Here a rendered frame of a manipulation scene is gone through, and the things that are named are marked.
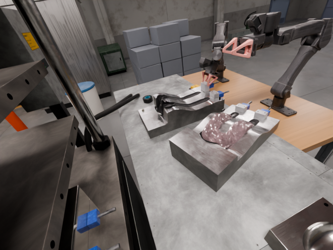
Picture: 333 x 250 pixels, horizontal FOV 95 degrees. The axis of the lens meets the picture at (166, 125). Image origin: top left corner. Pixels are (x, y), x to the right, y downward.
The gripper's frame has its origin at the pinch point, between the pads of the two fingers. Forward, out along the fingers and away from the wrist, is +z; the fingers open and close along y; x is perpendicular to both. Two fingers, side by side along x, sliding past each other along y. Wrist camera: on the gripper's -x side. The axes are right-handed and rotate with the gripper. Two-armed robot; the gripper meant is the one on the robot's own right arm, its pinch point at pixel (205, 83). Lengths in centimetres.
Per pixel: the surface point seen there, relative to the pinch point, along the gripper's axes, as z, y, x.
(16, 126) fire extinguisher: 167, -200, -157
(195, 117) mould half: 18.4, 17.1, -11.6
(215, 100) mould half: 6.2, 16.4, -1.6
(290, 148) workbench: 10, 58, 10
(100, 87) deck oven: 97, -270, -37
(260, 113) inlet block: 2.2, 39.6, 7.2
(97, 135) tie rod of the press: 42, 7, -63
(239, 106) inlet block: 3.8, 28.4, 4.4
